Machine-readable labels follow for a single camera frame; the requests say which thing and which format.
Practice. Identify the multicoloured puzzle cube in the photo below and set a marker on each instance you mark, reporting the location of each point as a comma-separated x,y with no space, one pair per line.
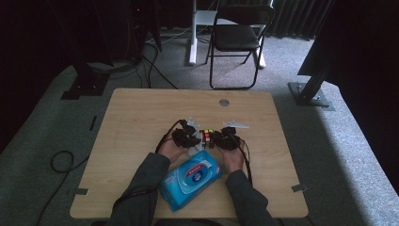
207,138

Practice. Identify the grey tape piece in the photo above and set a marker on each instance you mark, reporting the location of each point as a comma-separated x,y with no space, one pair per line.
81,191
299,188

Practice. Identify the person's right hand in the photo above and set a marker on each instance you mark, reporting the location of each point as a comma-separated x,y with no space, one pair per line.
233,160

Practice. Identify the blue wet wipes pack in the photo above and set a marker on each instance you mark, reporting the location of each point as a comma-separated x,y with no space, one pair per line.
191,185

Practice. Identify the grey round table grommet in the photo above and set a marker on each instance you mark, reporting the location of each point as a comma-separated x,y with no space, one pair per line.
224,102

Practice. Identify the black folding chair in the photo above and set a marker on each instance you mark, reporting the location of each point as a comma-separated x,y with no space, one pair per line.
233,37

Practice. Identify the person's left hand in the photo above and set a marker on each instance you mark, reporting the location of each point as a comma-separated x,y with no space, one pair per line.
172,150

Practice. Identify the white wet wipe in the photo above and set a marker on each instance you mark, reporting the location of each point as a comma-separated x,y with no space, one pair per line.
197,149

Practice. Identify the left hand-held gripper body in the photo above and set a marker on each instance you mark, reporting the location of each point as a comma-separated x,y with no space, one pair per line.
182,136

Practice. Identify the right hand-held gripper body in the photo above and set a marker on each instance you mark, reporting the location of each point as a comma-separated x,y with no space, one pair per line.
231,139

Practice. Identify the black stand with base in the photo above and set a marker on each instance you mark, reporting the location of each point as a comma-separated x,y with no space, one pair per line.
86,84

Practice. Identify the metal stand with base plate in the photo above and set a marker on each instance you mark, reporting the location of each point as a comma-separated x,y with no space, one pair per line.
309,94

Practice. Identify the dark curtain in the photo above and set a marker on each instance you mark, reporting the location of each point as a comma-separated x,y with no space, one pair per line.
295,19

